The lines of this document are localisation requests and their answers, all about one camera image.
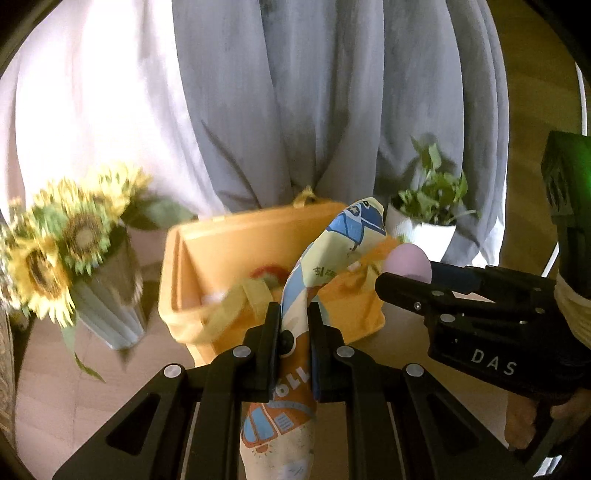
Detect pink curtain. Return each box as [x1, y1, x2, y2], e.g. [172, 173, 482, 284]
[0, 0, 232, 296]

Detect green potted plant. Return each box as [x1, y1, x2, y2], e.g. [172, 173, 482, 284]
[396, 135, 480, 228]

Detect pink soft ball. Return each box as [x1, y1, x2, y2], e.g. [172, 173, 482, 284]
[385, 244, 433, 283]

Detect person's right hand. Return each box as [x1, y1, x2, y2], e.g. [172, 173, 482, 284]
[504, 389, 591, 450]

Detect grey curtain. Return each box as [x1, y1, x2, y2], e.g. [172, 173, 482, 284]
[170, 0, 509, 269]

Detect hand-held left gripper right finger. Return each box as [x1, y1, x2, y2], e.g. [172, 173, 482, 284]
[307, 301, 533, 480]

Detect red pompom plush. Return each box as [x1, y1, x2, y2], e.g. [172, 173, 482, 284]
[249, 263, 288, 289]

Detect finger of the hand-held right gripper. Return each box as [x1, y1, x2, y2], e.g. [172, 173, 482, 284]
[429, 261, 556, 306]
[375, 271, 468, 320]

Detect white ribbed plant pot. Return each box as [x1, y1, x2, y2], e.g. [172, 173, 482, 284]
[385, 202, 459, 267]

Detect orange plastic bin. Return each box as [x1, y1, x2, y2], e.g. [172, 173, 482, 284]
[158, 186, 394, 366]

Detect ribbed pale vase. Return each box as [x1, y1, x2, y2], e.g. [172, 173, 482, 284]
[69, 225, 147, 352]

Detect sunflower bouquet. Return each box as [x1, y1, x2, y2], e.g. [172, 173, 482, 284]
[0, 161, 197, 384]

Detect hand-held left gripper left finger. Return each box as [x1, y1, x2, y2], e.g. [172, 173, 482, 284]
[53, 302, 283, 480]

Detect cartoon printed cloth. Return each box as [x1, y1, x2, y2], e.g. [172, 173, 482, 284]
[239, 198, 387, 480]

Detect brown patterned cloth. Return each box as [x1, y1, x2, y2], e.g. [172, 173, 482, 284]
[0, 311, 16, 437]

